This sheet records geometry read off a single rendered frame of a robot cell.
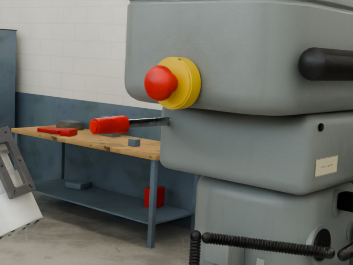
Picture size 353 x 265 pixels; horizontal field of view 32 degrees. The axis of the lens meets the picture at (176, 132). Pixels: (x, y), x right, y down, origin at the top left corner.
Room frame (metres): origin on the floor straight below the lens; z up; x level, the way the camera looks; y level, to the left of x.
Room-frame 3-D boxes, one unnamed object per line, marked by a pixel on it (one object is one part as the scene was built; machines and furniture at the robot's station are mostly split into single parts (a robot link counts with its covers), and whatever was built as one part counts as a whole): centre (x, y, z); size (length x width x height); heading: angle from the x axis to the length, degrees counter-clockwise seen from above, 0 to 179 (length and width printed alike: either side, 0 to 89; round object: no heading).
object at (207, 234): (0.69, -0.12, 1.58); 0.17 x 0.01 x 0.01; 75
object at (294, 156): (0.93, -0.17, 1.68); 0.34 x 0.24 x 0.10; 140
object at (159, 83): (0.70, 0.02, 1.76); 0.04 x 0.03 x 0.04; 50
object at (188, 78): (0.72, 0.00, 1.76); 0.06 x 0.02 x 0.06; 50
